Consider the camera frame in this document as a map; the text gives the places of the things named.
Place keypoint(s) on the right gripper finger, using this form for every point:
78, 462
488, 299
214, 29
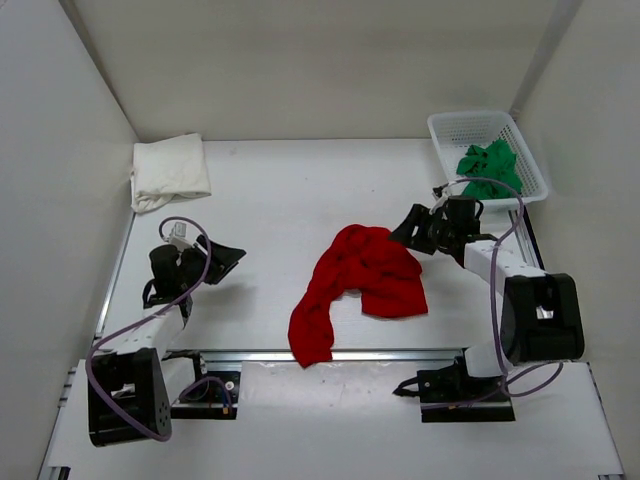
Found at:
402, 233
424, 235

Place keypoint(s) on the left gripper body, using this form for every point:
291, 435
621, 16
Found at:
194, 267

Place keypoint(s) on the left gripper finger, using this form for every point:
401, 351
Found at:
218, 271
224, 257

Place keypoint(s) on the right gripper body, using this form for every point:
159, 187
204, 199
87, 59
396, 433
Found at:
448, 231

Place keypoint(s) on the red t shirt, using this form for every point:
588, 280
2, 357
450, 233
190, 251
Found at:
363, 259

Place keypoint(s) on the green t shirt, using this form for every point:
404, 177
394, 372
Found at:
496, 162

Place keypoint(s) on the white t shirt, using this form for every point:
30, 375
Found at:
168, 169

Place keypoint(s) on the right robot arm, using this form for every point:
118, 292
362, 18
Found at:
535, 314

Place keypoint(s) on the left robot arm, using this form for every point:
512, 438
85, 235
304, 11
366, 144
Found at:
133, 388

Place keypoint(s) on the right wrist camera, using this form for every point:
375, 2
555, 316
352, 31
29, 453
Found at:
442, 191

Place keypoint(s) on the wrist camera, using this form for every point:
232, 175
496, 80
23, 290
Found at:
178, 232
442, 191

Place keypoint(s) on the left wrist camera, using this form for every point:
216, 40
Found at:
178, 232

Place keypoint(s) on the aluminium frame rail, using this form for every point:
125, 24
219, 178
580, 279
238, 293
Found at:
526, 239

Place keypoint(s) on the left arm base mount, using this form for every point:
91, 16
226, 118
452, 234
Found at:
203, 385

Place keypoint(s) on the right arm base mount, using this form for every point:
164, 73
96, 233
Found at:
451, 395

